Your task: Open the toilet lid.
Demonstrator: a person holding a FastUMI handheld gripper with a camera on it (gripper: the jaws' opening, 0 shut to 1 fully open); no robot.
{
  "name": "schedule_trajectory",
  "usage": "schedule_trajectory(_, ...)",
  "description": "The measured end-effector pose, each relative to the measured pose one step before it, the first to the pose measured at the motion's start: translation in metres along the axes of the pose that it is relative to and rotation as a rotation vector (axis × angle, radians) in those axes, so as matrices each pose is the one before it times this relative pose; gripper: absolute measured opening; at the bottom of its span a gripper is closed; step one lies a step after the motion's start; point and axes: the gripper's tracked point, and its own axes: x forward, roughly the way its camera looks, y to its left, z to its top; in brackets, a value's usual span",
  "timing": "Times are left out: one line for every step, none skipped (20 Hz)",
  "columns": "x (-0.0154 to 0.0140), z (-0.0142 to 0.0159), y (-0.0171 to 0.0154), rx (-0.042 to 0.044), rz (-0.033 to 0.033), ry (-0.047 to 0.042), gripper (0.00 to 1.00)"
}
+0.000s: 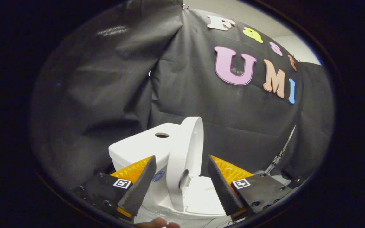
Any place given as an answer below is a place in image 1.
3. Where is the black backdrop cloth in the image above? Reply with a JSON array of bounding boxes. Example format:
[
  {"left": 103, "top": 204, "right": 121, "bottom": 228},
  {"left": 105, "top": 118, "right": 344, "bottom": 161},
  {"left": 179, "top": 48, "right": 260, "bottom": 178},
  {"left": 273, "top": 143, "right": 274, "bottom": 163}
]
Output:
[{"left": 30, "top": 0, "right": 334, "bottom": 190}]

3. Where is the white toilet seat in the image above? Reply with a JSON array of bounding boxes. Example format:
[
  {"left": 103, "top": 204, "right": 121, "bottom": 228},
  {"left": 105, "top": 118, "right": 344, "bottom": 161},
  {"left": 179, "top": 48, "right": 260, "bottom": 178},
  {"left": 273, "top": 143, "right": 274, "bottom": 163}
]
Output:
[{"left": 185, "top": 176, "right": 228, "bottom": 216}]

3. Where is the white toilet lid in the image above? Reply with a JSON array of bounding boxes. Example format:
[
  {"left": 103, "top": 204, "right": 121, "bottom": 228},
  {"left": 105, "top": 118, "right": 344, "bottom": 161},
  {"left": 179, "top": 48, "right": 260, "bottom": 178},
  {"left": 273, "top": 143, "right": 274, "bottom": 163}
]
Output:
[{"left": 166, "top": 117, "right": 204, "bottom": 212}]

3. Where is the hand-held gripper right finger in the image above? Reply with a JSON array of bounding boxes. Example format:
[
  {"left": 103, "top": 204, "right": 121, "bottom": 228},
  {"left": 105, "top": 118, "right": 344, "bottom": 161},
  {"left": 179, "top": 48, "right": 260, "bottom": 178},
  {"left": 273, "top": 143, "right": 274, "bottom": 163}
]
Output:
[{"left": 207, "top": 155, "right": 297, "bottom": 222}]

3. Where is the white ceramic toilet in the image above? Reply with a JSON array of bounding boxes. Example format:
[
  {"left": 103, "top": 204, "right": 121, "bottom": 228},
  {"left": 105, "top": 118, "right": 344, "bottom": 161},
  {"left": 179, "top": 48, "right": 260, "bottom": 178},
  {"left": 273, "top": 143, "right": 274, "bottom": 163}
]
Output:
[{"left": 109, "top": 123, "right": 234, "bottom": 227}]

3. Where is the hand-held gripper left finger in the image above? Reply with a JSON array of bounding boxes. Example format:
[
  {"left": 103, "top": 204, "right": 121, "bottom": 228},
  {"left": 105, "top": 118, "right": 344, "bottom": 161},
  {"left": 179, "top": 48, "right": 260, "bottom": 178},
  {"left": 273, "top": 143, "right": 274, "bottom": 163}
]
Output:
[{"left": 73, "top": 155, "right": 157, "bottom": 222}]

